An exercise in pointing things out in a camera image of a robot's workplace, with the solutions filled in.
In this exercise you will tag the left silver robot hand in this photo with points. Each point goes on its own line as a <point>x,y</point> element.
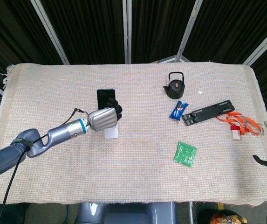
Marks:
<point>103,119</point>

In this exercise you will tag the black smartphone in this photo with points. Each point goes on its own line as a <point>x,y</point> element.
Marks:
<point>104,96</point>

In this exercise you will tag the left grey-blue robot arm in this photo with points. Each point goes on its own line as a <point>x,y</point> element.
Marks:
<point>61,133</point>

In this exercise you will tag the white phone stand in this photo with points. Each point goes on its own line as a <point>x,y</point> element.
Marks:
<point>111,134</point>

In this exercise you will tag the red white badge card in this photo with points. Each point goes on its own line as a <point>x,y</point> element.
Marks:
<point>235,134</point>

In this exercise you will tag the beige woven tablecloth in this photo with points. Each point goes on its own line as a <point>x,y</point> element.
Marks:
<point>135,168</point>

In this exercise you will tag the blue snack packet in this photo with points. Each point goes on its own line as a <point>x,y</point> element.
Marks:
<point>178,110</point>

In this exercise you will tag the black teapot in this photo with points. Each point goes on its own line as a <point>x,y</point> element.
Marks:
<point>175,89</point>

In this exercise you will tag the black folding laptop stand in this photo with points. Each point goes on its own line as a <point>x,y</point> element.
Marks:
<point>207,113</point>

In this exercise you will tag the black bin with snack bag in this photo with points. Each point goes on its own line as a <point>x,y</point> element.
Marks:
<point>227,218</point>

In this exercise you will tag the green foil packet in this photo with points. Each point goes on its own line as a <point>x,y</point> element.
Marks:
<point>185,154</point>

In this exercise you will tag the black curtain panel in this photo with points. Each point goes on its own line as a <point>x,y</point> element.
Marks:
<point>89,30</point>
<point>9,35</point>
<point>231,30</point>
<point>156,28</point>

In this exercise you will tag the small white paper scrap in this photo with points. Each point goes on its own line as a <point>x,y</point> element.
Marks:
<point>200,92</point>

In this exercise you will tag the grey-blue robot torso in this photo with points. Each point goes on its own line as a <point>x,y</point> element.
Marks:
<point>128,213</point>

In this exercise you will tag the grey screen frame post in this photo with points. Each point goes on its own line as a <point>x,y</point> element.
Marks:
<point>263,44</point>
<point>127,30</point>
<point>50,32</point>
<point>189,30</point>

